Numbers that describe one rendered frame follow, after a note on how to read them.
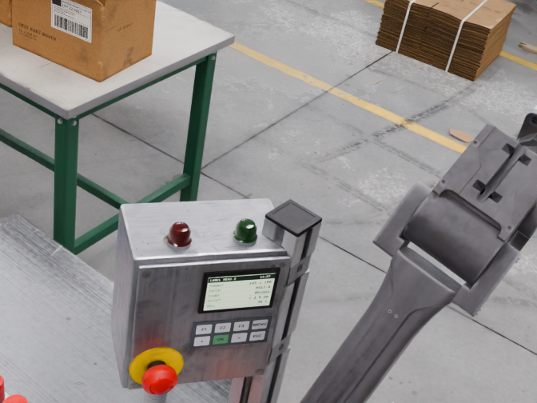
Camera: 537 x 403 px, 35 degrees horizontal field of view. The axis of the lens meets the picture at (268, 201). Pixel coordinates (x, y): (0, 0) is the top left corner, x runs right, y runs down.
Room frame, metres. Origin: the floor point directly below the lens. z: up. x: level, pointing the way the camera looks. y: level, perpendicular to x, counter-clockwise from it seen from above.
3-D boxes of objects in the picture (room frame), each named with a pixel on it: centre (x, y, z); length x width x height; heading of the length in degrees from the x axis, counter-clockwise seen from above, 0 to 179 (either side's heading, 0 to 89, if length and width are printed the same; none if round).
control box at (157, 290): (0.70, 0.06, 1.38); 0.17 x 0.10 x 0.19; 113
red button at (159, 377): (0.62, 0.08, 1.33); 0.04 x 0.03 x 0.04; 113
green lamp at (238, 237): (0.69, 0.02, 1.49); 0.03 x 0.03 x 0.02
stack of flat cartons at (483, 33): (4.78, -0.83, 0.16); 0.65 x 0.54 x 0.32; 67
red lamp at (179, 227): (0.66, 0.08, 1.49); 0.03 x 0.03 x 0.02
